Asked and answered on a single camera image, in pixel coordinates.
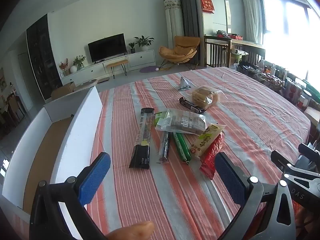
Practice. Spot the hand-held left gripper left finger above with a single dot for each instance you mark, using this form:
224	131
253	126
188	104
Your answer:
94	178

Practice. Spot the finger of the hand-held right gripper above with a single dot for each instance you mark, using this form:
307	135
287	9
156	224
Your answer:
280	158
308	151

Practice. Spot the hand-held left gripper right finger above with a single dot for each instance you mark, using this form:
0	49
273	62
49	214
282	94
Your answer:
230	178

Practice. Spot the red snack packet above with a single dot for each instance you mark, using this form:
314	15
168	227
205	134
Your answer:
210	162

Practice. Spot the yellow packet with green label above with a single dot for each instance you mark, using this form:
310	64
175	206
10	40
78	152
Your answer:
207	140

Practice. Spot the white board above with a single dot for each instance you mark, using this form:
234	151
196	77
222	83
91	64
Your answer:
82	135

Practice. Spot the green sausage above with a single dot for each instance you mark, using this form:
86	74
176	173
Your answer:
182	147

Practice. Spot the long black snack bar packet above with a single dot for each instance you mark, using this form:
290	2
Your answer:
143	135

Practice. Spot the clear packet of brown cakes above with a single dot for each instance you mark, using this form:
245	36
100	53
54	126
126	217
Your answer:
185	123

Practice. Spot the thin clear snack stick packet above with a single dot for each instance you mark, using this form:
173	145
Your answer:
165	147

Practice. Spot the small black chocolate packet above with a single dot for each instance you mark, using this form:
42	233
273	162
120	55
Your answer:
187	103

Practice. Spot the bread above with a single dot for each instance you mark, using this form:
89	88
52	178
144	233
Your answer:
202	96

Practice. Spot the white triangular snack packet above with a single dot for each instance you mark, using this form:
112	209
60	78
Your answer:
185	85

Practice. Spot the orange fleece clothing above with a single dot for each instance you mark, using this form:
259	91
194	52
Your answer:
303	221

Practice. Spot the red printed boxes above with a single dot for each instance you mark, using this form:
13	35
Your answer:
293	91

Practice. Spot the striped tablecloth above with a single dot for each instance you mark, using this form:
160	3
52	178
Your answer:
155	192

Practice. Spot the wicker basket with packets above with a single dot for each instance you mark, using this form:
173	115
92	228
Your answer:
271	81

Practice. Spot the brown cardboard box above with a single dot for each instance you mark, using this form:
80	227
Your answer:
63	90

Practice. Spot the dark wicker basket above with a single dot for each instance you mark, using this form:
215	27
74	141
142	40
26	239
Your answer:
248	68

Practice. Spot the dark wooden dining chair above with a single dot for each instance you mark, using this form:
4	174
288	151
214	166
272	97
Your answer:
16	107

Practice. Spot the red flower plant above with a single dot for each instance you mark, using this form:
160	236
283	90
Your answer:
64	66

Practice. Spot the plant in white vase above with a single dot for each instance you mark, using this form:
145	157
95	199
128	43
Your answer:
78	62

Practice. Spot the wooden stool with metal legs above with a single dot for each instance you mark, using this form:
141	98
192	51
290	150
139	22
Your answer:
117	63

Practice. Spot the wooden desk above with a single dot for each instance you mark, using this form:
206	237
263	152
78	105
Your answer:
246	45

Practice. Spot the purple floor mat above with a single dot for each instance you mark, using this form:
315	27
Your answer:
147	69

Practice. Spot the wooden slatted chair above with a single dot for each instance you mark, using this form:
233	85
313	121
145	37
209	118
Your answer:
216	52

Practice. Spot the window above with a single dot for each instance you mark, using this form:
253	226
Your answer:
287	25

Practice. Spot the white television cabinet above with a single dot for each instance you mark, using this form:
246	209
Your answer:
140	57

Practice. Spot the dark glass cabinet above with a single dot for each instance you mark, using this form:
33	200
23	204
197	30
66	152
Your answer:
42	60

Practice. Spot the black television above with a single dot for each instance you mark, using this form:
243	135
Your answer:
107	46

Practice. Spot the small potted plant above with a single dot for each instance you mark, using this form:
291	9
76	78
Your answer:
132	47

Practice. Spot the pile of clothes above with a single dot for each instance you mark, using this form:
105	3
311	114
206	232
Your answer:
225	33

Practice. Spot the orange lounge chair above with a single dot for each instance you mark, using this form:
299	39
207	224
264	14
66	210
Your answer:
175	52

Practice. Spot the large green potted plant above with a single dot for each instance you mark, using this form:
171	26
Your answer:
143	42

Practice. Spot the white curtain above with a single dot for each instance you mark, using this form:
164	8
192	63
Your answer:
250	12

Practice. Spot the white tower air conditioner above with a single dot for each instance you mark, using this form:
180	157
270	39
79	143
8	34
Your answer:
173	25

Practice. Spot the grey curtain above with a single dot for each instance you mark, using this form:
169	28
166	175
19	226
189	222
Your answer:
190	10

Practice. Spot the red wall hanging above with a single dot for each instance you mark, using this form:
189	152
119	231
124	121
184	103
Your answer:
207	4

